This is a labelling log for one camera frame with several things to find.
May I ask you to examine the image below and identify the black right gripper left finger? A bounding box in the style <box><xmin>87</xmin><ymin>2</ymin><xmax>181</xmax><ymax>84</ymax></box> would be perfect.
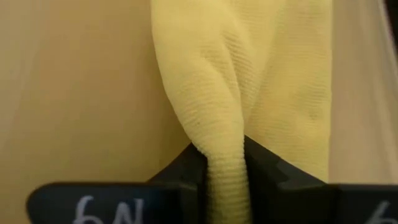
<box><xmin>26</xmin><ymin>142</ymin><xmax>208</xmax><ymax>224</ymax></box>

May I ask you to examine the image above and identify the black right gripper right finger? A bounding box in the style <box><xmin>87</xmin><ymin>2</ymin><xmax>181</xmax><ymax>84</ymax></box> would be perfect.
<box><xmin>244</xmin><ymin>135</ymin><xmax>398</xmax><ymax>224</ymax></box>

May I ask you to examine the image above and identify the yellow translucent plastic bin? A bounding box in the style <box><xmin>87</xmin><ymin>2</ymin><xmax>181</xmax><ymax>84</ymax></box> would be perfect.
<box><xmin>0</xmin><ymin>0</ymin><xmax>394</xmax><ymax>224</ymax></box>

